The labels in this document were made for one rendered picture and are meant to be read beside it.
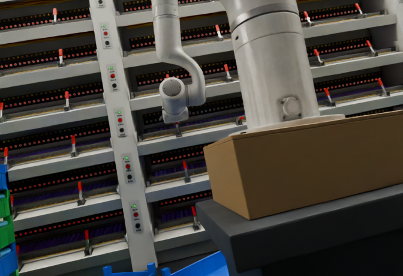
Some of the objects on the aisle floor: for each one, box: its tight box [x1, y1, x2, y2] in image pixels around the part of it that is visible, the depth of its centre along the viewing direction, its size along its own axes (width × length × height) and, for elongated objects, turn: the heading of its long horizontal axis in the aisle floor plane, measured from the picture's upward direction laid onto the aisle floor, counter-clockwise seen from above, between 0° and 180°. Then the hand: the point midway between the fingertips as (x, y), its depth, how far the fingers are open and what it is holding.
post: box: [85, 0, 158, 272], centre depth 132 cm, size 20×9×170 cm, turn 129°
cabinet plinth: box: [55, 239, 219, 276], centre depth 127 cm, size 16×219×5 cm, turn 39°
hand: (176, 119), depth 123 cm, fingers open, 3 cm apart
